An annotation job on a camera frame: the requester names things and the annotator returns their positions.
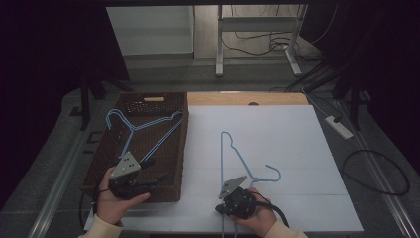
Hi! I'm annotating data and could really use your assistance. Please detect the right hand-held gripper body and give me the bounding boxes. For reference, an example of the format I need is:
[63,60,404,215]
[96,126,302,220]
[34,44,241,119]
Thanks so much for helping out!
[218,175,257,220]

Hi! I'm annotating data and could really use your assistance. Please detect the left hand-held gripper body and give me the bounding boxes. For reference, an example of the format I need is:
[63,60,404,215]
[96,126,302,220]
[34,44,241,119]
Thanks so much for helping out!
[108,151,158,200]

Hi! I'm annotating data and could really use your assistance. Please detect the brown wicker basket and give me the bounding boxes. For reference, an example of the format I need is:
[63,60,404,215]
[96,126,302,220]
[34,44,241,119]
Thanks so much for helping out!
[81,91,190,203]

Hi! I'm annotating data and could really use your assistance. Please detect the blue wire hanger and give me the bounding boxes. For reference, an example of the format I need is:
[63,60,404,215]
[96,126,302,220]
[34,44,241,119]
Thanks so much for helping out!
[105,108,184,165]
[220,131,282,238]

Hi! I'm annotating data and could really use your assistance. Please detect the person's right hand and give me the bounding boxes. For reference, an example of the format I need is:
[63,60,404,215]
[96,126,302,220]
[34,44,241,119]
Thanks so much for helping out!
[231,187,277,237]

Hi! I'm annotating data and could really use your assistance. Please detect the person's left hand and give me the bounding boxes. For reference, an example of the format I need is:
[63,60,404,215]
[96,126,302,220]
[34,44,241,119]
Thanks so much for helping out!
[96,167,152,226]

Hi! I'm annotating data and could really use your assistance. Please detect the black tripod stand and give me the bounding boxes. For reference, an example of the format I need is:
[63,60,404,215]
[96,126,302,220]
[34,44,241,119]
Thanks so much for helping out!
[68,70,133,132]
[331,65,372,132]

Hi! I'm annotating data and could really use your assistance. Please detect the white foam board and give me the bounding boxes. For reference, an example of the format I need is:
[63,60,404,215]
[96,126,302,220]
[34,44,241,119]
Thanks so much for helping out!
[83,104,365,234]

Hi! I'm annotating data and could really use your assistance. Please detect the white power strip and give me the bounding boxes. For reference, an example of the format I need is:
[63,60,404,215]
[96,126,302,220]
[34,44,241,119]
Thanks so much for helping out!
[325,115,355,140]

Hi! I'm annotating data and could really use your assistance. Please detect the dark curtain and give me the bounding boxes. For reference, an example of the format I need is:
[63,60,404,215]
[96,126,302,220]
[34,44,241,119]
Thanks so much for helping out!
[300,0,420,167]
[0,0,131,212]

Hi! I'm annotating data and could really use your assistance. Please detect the white cabinet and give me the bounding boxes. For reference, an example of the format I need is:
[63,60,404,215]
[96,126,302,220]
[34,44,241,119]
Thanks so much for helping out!
[106,5,195,58]

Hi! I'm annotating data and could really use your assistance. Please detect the right hand-held gripper cable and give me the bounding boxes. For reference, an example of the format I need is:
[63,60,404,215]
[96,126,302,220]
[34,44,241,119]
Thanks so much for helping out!
[254,192,291,229]

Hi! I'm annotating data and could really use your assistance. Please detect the hand-held gripper cable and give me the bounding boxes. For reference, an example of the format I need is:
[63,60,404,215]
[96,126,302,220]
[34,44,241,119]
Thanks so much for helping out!
[254,192,291,229]
[78,168,112,234]

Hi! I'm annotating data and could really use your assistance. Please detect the left hand-held gripper cable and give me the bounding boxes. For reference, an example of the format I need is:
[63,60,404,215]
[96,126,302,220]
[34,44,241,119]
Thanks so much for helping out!
[78,168,112,234]

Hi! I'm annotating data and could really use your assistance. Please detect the aluminium frame rail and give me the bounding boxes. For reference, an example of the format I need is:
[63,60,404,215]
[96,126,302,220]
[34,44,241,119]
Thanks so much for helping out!
[333,98,420,238]
[28,98,110,238]

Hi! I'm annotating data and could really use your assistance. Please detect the white power strip cable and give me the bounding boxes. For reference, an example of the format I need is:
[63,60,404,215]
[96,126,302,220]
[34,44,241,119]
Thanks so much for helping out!
[301,86,329,119]

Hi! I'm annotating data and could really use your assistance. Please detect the black looped cable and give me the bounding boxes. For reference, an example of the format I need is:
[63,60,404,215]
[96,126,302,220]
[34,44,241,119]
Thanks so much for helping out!
[341,149,411,196]

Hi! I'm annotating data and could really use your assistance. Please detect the tangle of black floor cables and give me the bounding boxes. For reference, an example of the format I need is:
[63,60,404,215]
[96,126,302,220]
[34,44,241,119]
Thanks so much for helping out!
[221,4,320,58]

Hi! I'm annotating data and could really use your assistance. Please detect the white desk frame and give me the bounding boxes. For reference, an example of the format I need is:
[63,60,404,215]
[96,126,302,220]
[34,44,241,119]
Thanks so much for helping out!
[215,3,310,78]

